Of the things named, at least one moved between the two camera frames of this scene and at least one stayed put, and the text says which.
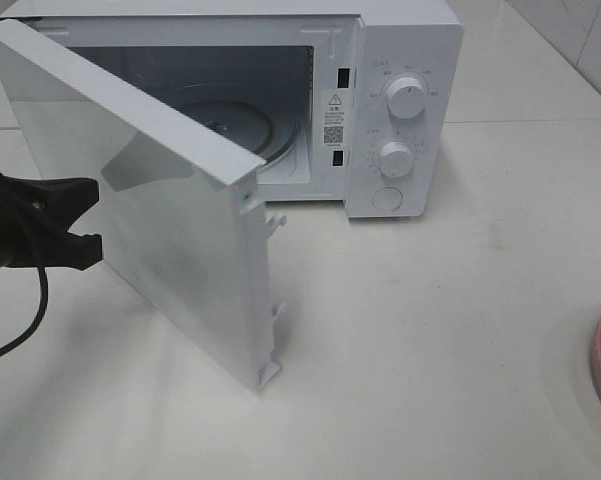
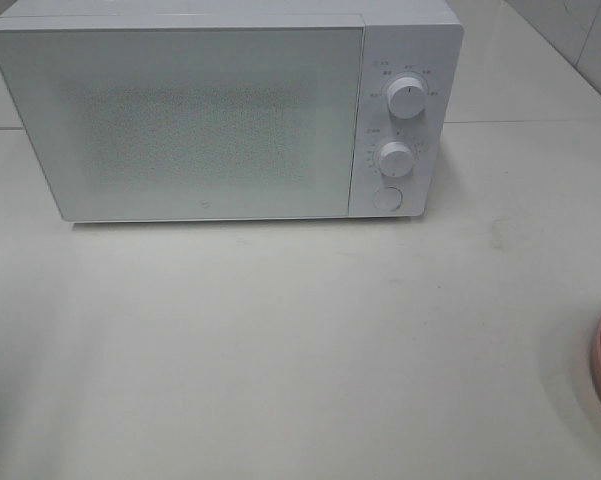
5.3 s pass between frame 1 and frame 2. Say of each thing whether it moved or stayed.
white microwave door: moved
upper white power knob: stayed
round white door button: stayed
